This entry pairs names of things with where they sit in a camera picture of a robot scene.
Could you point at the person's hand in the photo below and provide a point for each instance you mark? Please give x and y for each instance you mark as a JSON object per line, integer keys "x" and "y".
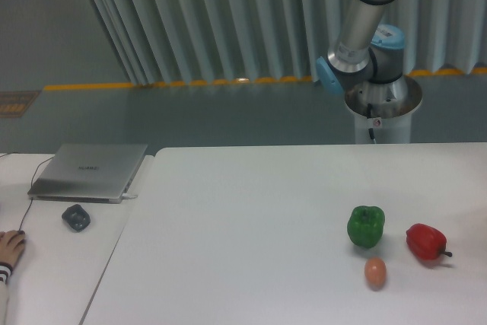
{"x": 10, "y": 253}

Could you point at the black computer mouse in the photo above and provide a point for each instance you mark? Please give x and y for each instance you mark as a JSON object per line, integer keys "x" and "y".
{"x": 20, "y": 238}

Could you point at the striped sleeve forearm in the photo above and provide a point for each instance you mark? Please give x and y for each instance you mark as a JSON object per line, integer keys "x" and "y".
{"x": 5, "y": 273}

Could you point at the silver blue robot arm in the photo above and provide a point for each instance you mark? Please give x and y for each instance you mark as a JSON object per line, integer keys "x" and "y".
{"x": 353, "y": 58}

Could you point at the small black device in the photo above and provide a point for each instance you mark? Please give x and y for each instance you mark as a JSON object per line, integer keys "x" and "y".
{"x": 76, "y": 217}

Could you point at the silver closed laptop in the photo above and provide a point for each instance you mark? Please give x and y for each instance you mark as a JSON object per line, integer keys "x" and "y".
{"x": 100, "y": 173}

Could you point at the white folded curtain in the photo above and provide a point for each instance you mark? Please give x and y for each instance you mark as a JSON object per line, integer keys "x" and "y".
{"x": 209, "y": 40}

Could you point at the green bell pepper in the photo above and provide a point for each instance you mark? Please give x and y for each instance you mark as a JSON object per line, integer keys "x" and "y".
{"x": 365, "y": 226}

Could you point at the brown egg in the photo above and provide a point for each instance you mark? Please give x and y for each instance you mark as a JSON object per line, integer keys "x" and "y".
{"x": 375, "y": 272}

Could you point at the red bell pepper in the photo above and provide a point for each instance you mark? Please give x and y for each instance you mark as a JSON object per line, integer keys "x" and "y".
{"x": 426, "y": 242}

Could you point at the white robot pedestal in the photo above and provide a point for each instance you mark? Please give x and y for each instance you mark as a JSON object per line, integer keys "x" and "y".
{"x": 383, "y": 113}

